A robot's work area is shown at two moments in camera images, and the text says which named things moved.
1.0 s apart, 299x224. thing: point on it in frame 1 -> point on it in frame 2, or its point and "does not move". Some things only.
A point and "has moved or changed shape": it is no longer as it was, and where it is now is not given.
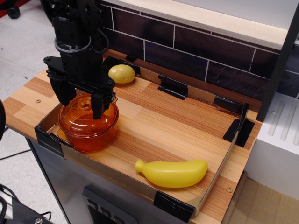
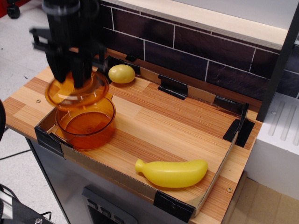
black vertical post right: (280, 62) does not move
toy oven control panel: (102, 209) does not move
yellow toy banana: (175, 174) does not move
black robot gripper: (84, 70) -> (69, 27)
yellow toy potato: (121, 73) does not move
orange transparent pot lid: (75, 117) has moved or changed shape
